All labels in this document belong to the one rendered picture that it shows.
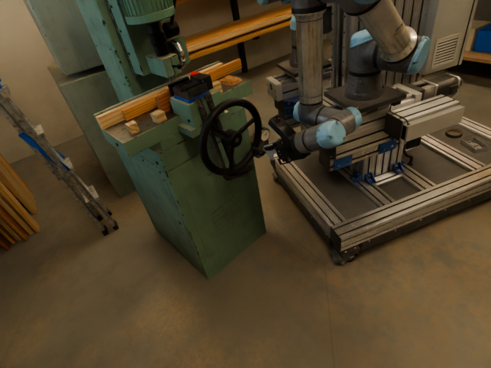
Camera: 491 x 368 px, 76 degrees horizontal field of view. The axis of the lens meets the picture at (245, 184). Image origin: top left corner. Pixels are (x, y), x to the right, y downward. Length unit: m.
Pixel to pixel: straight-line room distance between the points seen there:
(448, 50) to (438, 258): 0.97
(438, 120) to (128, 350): 1.64
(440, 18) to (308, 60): 0.76
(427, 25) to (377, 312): 1.24
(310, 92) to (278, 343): 1.04
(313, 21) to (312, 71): 0.13
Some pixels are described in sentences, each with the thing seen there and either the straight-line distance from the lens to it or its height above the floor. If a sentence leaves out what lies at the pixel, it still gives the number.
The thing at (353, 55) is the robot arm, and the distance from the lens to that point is 1.28.
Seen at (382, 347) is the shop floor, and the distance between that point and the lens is 1.53.
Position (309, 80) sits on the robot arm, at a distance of 1.02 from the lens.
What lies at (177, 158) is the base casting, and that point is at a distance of 1.25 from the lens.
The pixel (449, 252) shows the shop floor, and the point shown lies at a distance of 1.88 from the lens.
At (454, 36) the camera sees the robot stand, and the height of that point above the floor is 0.90.
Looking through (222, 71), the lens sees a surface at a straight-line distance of 1.49.
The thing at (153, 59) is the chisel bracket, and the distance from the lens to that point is 1.34.
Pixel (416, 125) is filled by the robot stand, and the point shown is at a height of 0.72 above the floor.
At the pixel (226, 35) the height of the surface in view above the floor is 0.61.
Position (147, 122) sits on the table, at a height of 0.90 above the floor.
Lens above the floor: 1.37
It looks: 38 degrees down
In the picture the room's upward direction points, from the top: 12 degrees counter-clockwise
